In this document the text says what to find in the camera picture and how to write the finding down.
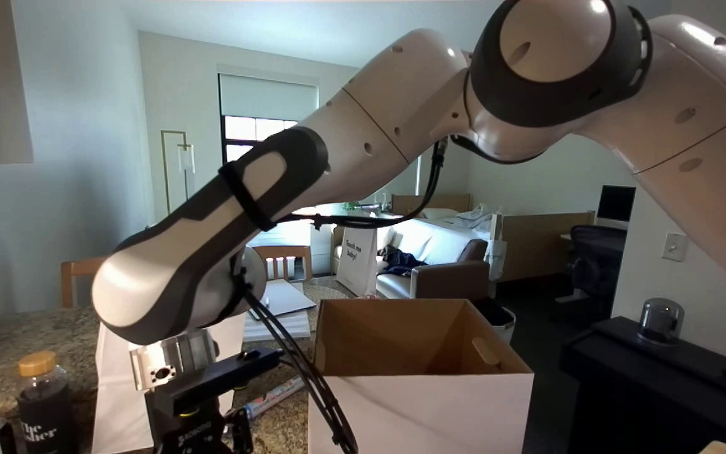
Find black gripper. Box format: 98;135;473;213
155;400;257;454

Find white cardboard storage box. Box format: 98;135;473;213
308;298;537;454

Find white notebook papers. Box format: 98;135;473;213
238;276;319;343

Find dark bottle yellow cap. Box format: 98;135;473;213
10;351;77;454

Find wooden chair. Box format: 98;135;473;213
57;255;106;312
250;241;314;284

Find white printed shopping bag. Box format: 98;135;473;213
333;225;382;298

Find black framed window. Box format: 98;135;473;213
221;113;301;163

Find dark waste bin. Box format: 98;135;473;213
471;298;518;336

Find white roller blind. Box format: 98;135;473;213
217;72;323;123

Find brown cardboard panel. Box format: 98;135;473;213
497;208;596;284

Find black office chair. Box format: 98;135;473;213
565;221;629;311

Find black low cabinet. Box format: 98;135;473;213
561;314;726;454

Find grey glass jar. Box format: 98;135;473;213
635;295;684;343

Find computer monitor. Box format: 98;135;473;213
595;184;637;225

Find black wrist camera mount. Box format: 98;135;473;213
142;348;285;424

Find white paper bag with handles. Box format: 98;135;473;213
92;312;251;454

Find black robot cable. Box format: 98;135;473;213
238;135;450;454

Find white light switch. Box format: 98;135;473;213
659;231;691;264

